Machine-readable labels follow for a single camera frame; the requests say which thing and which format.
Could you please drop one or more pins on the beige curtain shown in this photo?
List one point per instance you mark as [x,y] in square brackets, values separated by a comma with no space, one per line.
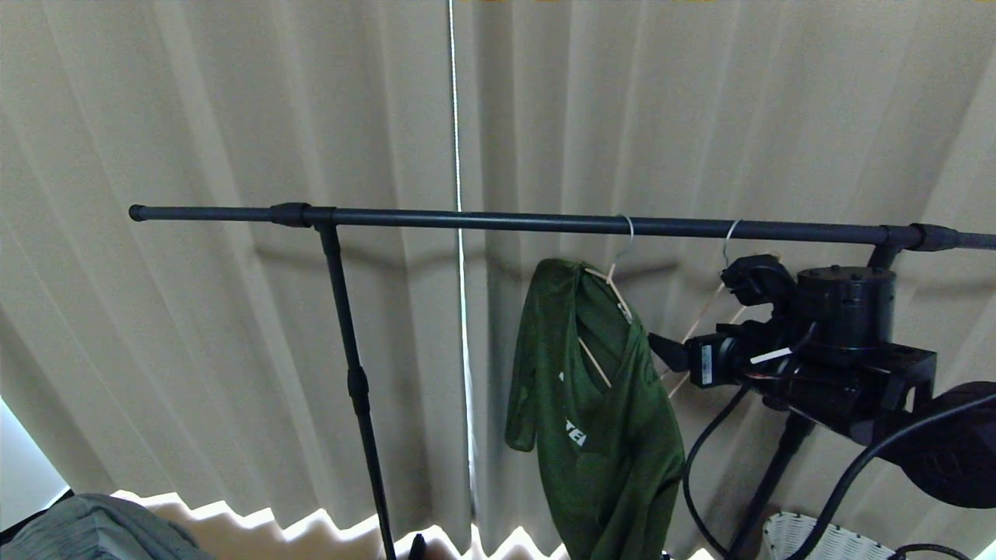
[233,93]

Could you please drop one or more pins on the pale grey shorts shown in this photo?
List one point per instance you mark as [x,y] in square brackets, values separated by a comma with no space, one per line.
[93,533]

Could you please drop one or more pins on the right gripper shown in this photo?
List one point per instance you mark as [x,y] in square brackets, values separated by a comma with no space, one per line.
[735,359]

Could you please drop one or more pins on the green long-sleeved shirt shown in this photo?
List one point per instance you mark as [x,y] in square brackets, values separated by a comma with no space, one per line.
[607,467]

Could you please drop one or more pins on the white laundry basket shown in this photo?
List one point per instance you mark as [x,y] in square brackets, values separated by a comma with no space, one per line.
[809,540]

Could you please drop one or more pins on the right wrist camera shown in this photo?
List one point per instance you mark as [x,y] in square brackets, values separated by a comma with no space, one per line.
[759,280]

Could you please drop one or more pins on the black clothes rack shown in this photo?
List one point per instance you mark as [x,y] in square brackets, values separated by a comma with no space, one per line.
[545,224]

